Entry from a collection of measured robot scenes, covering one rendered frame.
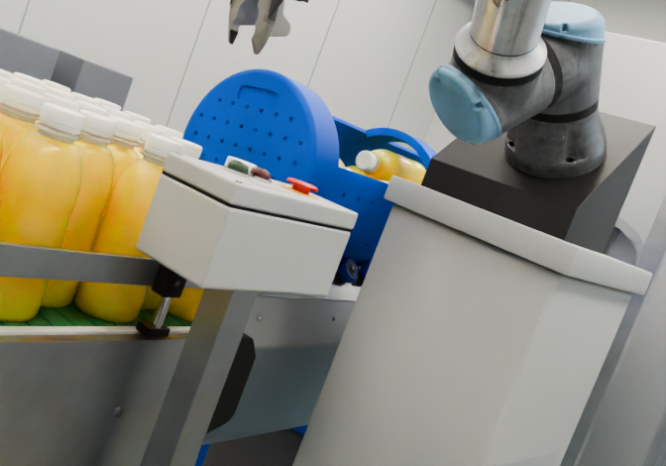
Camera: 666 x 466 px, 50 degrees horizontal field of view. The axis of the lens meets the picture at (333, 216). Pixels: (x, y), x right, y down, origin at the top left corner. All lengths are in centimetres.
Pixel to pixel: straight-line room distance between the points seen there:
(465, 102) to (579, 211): 25
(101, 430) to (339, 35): 538
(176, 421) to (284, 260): 20
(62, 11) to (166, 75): 83
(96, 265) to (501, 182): 61
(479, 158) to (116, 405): 66
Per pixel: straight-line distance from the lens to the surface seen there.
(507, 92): 92
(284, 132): 106
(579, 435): 233
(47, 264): 70
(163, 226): 68
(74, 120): 70
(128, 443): 86
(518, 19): 87
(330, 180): 106
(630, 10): 669
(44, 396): 75
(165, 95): 510
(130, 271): 76
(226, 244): 64
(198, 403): 76
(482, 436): 101
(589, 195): 107
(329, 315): 123
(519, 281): 98
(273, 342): 111
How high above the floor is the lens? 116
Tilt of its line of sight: 5 degrees down
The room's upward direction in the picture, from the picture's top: 21 degrees clockwise
